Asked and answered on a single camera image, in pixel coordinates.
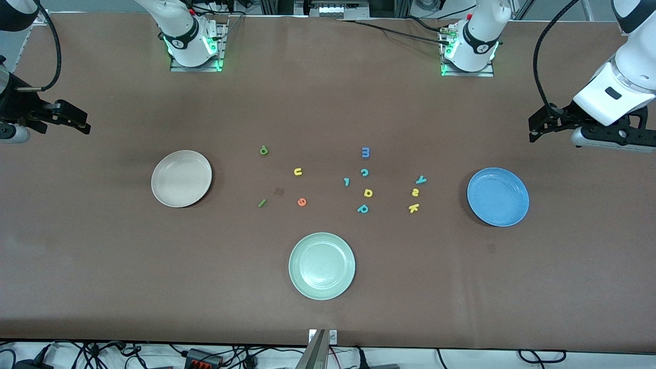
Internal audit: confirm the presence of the blue plate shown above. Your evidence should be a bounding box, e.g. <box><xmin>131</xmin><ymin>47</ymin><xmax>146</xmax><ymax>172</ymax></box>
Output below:
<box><xmin>467</xmin><ymin>168</ymin><xmax>530</xmax><ymax>227</ymax></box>

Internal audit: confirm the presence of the beige brown plate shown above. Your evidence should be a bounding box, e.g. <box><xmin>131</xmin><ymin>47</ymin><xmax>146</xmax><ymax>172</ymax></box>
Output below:
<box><xmin>151</xmin><ymin>150</ymin><xmax>213</xmax><ymax>208</ymax></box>

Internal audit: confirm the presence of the brown table cover sheet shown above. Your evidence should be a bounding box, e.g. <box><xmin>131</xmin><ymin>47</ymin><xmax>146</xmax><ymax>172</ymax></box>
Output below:
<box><xmin>0</xmin><ymin>11</ymin><xmax>656</xmax><ymax>354</ymax></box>

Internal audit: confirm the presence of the grey connector device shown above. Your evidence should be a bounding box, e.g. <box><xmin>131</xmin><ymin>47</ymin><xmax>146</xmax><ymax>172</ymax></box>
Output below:
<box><xmin>318</xmin><ymin>0</ymin><xmax>371</xmax><ymax>20</ymax></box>

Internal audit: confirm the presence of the pale green plate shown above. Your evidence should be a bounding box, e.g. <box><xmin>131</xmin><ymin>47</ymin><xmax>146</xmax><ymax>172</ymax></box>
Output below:
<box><xmin>289</xmin><ymin>232</ymin><xmax>356</xmax><ymax>301</ymax></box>

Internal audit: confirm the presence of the black orange power strip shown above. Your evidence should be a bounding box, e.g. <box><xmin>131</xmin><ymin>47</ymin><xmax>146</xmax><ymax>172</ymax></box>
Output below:
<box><xmin>186</xmin><ymin>348</ymin><xmax>223</xmax><ymax>368</ymax></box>

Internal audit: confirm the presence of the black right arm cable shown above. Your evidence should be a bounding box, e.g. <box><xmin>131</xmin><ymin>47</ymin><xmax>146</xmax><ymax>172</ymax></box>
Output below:
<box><xmin>15</xmin><ymin>3</ymin><xmax>62</xmax><ymax>93</ymax></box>

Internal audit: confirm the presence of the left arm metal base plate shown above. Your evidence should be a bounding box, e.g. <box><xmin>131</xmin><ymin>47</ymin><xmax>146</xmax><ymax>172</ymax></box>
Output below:
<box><xmin>441</xmin><ymin>28</ymin><xmax>495</xmax><ymax>77</ymax></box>

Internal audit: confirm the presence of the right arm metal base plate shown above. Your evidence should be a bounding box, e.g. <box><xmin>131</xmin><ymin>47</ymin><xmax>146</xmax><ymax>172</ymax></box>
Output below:
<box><xmin>170</xmin><ymin>23</ymin><xmax>227</xmax><ymax>72</ymax></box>

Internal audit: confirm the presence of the long black table cable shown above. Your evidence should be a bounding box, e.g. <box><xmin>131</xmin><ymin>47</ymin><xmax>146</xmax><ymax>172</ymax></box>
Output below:
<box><xmin>341</xmin><ymin>18</ymin><xmax>452</xmax><ymax>46</ymax></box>

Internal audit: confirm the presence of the black looped cable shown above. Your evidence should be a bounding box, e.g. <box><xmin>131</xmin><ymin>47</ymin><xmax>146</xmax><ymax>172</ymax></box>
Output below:
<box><xmin>518</xmin><ymin>350</ymin><xmax>567</xmax><ymax>364</ymax></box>

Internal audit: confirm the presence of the grey aluminium mount pole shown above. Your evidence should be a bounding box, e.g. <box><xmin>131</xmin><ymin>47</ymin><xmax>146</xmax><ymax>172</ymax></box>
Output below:
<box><xmin>296</xmin><ymin>329</ymin><xmax>329</xmax><ymax>369</ymax></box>

